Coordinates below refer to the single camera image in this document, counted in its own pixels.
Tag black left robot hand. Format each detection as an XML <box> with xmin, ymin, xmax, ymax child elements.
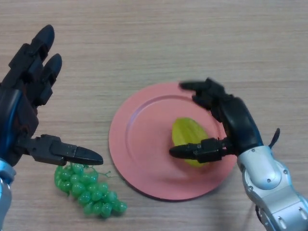
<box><xmin>0</xmin><ymin>24</ymin><xmax>104</xmax><ymax>167</ymax></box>

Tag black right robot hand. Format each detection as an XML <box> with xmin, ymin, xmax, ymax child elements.
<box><xmin>169</xmin><ymin>77</ymin><xmax>264</xmax><ymax>164</ymax></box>

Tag yellow starfruit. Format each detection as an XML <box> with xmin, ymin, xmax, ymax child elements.
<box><xmin>171</xmin><ymin>117</ymin><xmax>209</xmax><ymax>168</ymax></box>

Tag pink round plate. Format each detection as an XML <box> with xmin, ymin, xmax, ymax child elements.
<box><xmin>108</xmin><ymin>82</ymin><xmax>238</xmax><ymax>202</ymax></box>

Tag green grape bunch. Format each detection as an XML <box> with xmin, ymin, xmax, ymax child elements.
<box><xmin>54</xmin><ymin>163</ymin><xmax>128</xmax><ymax>219</ymax></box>

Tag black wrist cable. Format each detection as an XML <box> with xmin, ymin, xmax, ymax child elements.
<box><xmin>268</xmin><ymin>128</ymin><xmax>281</xmax><ymax>148</ymax></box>

